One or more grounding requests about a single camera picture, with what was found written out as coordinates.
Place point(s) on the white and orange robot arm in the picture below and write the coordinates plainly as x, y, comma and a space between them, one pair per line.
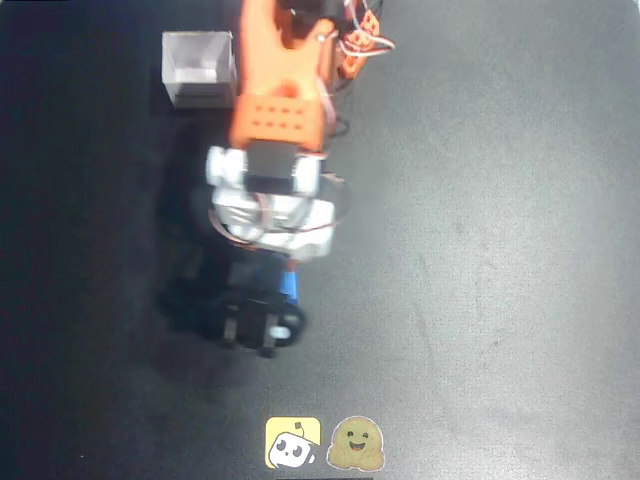
272, 75

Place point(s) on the smiling hugging face sticker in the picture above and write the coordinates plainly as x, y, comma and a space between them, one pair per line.
356, 444

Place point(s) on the yellow robot sticker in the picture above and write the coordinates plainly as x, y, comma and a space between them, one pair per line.
292, 442

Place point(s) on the blue cube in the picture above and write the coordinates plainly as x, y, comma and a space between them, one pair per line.
290, 287

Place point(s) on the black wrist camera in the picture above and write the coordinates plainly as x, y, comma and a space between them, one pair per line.
260, 325

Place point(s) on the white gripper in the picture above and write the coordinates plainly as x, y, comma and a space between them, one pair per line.
248, 320

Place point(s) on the white open cardboard box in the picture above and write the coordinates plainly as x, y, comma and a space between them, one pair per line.
197, 65

